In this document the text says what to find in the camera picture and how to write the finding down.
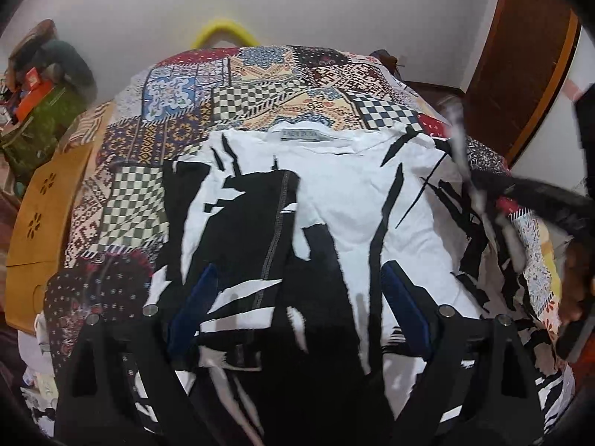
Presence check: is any green patterned bag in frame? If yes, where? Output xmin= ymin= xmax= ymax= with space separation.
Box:
xmin=0 ymin=86 xmax=87 ymax=182

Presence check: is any dark grey cloth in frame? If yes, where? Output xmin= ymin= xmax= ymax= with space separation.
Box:
xmin=42 ymin=39 xmax=98 ymax=98

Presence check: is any peach striped bed sheet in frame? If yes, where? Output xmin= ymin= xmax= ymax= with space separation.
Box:
xmin=60 ymin=100 xmax=118 ymax=159

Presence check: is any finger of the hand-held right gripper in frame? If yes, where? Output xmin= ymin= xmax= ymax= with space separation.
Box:
xmin=481 ymin=211 xmax=526 ymax=272
xmin=446 ymin=102 xmax=489 ymax=224

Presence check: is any orange box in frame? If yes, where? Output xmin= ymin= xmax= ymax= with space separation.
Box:
xmin=14 ymin=67 xmax=54 ymax=119

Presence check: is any wooden lap table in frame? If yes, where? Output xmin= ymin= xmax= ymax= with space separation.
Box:
xmin=4 ymin=137 xmax=100 ymax=335

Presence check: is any brown wooden door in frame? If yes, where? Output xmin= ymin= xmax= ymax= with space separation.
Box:
xmin=465 ymin=0 xmax=582 ymax=164

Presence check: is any dark brown cloth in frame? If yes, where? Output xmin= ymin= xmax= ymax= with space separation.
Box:
xmin=369 ymin=49 xmax=401 ymax=76

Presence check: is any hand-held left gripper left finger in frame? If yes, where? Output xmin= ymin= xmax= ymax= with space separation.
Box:
xmin=53 ymin=262 xmax=221 ymax=446

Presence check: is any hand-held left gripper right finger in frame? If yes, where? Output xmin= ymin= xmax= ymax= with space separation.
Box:
xmin=381 ymin=262 xmax=546 ymax=446

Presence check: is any white plastic bag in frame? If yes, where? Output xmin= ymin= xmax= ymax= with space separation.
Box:
xmin=19 ymin=318 xmax=59 ymax=423

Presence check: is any brown woven hat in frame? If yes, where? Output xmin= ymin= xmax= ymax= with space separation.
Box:
xmin=9 ymin=19 xmax=57 ymax=70

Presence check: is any yellow hoop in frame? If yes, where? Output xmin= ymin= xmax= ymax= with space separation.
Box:
xmin=190 ymin=19 xmax=258 ymax=49

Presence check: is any person's right hand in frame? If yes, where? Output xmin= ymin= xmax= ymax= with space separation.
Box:
xmin=555 ymin=239 xmax=595 ymax=328

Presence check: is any patchwork patterned blanket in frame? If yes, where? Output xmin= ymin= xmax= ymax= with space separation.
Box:
xmin=44 ymin=44 xmax=577 ymax=446

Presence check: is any white black print t-shirt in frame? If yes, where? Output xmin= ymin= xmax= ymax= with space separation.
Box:
xmin=130 ymin=123 xmax=577 ymax=446

